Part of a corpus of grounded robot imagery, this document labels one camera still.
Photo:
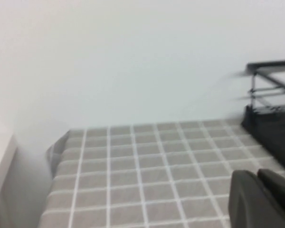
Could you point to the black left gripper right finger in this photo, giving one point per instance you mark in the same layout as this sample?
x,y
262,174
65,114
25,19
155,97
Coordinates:
x,y
280,185

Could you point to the grey checked tablecloth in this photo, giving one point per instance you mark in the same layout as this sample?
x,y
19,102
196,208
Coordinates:
x,y
145,178

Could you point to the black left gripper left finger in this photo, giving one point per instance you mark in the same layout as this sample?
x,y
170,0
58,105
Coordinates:
x,y
251,204

